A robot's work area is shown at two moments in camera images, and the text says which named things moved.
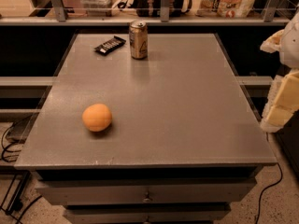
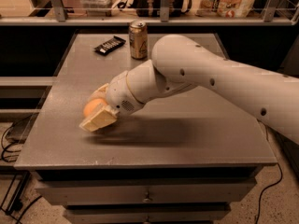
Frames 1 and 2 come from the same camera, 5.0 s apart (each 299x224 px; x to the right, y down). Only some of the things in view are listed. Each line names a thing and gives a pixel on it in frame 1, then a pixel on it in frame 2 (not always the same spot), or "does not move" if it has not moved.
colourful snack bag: [229, 1] does not move
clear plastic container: [95, 1] does not move
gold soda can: [138, 39] does not move
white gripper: [291, 46] to [120, 92]
